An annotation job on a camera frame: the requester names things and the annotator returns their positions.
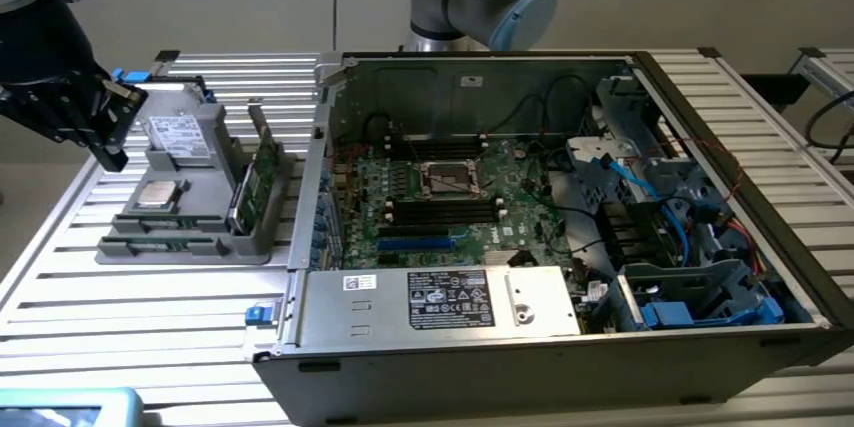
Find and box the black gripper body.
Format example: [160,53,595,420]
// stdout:
[0,0,112,91]

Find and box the red and yellow wire bundle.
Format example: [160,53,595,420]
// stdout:
[725,215,770,284]

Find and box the thin red wire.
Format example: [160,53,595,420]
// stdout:
[698,138,748,209]

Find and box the blue case latch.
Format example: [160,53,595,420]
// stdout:
[243,300,279,327]

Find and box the green RAM stick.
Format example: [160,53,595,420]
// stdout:
[116,216,223,229]

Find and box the blue disk carrier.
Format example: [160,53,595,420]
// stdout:
[111,67,216,101]

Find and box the metal slat side table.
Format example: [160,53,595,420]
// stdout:
[789,46,854,109]

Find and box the disk with white label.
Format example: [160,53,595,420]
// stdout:
[146,114,212,159]

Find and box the silver power supply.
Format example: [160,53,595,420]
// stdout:
[291,265,583,349]

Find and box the black looped wire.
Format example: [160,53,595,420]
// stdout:
[495,74,594,137]

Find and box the silver CPU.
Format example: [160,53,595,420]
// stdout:
[135,179,183,210]

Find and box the short blue wire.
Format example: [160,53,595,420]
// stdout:
[602,155,654,199]

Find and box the silver drive cage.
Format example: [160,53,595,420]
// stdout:
[565,74,670,204]

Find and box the green graphics card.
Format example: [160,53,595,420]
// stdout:
[228,100,283,234]

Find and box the CPU socket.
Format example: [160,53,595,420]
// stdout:
[413,159,489,199]

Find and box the blue expansion slot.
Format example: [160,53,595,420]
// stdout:
[377,237,457,253]

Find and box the black open PC case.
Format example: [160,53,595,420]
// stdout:
[251,49,848,427]

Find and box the black expansion slot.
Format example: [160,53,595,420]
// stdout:
[377,225,451,239]

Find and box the black RAM slot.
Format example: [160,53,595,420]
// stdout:
[386,217,505,227]
[386,199,502,207]
[389,140,486,148]
[389,134,486,142]
[389,152,487,160]
[389,146,486,154]
[386,211,503,220]
[386,205,503,213]

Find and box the thick black cable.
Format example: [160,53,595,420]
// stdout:
[805,90,854,154]

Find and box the green motherboard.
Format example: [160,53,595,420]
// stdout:
[325,138,577,271]

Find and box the grey parts rack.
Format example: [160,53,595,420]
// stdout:
[94,78,301,269]

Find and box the long blue wire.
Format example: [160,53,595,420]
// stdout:
[655,195,710,269]

